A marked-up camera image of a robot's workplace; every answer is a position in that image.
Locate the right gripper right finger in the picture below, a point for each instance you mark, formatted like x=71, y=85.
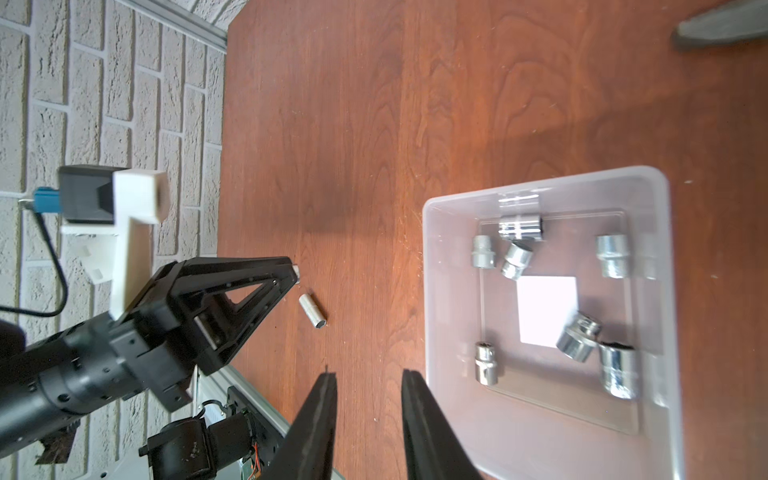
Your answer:
x=432, y=450

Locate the short silver socket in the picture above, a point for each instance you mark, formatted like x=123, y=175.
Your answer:
x=486, y=365

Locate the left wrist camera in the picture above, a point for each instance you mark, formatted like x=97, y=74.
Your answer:
x=111, y=211

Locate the aluminium rail frame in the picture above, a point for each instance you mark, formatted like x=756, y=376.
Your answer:
x=216, y=387

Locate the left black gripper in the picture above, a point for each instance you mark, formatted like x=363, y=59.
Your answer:
x=198, y=316

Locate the translucent plastic storage box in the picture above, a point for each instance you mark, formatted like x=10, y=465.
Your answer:
x=549, y=417

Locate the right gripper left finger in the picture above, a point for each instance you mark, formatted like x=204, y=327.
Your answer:
x=308, y=448

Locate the white label in box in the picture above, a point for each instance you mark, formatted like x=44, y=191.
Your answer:
x=545, y=305

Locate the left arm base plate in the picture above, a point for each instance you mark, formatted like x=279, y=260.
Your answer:
x=248, y=436

